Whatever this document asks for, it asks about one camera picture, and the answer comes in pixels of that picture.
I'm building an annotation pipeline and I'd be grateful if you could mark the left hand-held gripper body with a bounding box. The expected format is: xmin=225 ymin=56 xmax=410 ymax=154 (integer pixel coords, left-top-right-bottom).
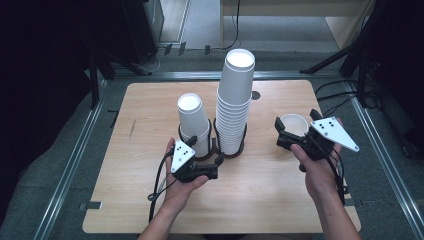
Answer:
xmin=170 ymin=139 xmax=219 ymax=184

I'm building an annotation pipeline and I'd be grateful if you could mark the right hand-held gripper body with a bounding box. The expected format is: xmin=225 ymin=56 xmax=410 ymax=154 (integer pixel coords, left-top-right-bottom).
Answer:
xmin=276 ymin=116 xmax=360 ymax=161

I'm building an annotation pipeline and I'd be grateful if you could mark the black wire cup holder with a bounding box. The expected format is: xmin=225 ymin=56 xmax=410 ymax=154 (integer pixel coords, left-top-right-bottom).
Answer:
xmin=178 ymin=118 xmax=248 ymax=162

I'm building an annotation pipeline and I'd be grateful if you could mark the single white paper cup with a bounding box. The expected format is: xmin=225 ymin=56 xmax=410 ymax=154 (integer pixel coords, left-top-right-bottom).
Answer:
xmin=279 ymin=113 xmax=309 ymax=138

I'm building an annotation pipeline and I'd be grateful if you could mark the stack of white paper cups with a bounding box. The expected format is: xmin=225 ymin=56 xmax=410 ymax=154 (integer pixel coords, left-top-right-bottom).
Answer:
xmin=214 ymin=48 xmax=257 ymax=156
xmin=177 ymin=92 xmax=212 ymax=158

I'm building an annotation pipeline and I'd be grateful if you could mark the person's left hand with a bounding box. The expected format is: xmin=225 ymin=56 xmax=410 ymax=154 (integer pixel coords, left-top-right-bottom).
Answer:
xmin=161 ymin=137 xmax=209 ymax=210

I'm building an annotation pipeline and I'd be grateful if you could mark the person's right hand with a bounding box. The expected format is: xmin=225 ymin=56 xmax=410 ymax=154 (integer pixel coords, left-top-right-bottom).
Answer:
xmin=289 ymin=143 xmax=344 ymax=204

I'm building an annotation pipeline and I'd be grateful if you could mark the black tripod stand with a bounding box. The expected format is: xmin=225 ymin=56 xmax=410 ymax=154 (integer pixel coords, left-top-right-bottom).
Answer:
xmin=299 ymin=0 xmax=394 ymax=109

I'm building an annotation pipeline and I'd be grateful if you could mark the light wooden desk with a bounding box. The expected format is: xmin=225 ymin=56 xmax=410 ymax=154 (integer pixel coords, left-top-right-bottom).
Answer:
xmin=219 ymin=0 xmax=379 ymax=51

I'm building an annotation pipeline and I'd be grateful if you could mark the black metal stand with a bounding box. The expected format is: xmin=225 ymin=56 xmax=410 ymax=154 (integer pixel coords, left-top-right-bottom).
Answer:
xmin=88 ymin=49 xmax=153 ymax=110

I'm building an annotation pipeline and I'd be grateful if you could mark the black cabinet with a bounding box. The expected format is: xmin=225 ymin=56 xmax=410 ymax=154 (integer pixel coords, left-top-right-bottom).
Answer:
xmin=96 ymin=0 xmax=165 ymax=64

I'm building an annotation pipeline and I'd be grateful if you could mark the black floor cable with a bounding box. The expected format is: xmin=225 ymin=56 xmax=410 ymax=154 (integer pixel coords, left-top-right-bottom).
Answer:
xmin=316 ymin=93 xmax=359 ymax=118
xmin=314 ymin=78 xmax=368 ymax=96

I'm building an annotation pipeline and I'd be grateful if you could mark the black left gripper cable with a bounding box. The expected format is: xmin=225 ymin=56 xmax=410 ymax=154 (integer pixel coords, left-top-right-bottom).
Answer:
xmin=148 ymin=149 xmax=178 ymax=224

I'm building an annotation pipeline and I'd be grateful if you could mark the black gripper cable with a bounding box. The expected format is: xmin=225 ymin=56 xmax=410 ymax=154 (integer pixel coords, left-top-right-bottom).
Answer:
xmin=308 ymin=134 xmax=349 ymax=206
xmin=148 ymin=149 xmax=178 ymax=224

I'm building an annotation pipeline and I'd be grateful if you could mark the aluminium frame rail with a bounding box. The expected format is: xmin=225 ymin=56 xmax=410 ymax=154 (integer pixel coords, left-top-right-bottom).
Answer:
xmin=33 ymin=79 xmax=109 ymax=240
xmin=344 ymin=79 xmax=424 ymax=239
xmin=111 ymin=70 xmax=349 ymax=82

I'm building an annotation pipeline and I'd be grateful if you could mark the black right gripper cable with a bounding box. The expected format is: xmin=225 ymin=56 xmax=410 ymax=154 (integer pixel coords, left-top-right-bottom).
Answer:
xmin=308 ymin=134 xmax=349 ymax=206

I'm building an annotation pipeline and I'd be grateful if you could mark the white floor cable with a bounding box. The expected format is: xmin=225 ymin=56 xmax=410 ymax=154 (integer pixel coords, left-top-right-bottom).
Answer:
xmin=138 ymin=46 xmax=162 ymax=74

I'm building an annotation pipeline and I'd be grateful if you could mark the black hanging cable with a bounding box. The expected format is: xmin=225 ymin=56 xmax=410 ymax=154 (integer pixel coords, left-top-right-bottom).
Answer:
xmin=222 ymin=0 xmax=242 ymax=51

